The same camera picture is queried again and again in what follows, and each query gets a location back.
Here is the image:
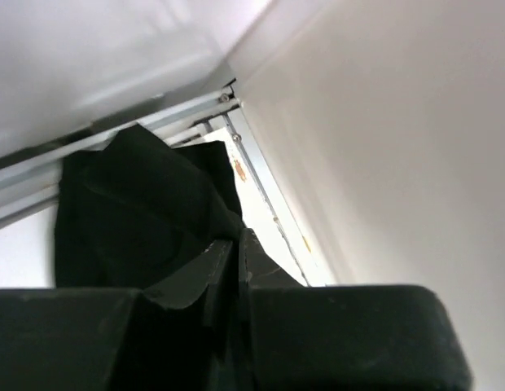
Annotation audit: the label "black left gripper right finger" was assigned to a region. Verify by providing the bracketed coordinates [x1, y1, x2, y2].
[238, 228, 304, 324]

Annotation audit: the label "black trousers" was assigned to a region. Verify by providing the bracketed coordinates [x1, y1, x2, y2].
[54, 125, 244, 288]

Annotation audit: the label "aluminium table edge rail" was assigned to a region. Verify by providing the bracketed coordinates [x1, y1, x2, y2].
[0, 86, 336, 288]

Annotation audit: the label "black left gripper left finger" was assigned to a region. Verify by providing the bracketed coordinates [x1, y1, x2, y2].
[144, 240, 235, 330]

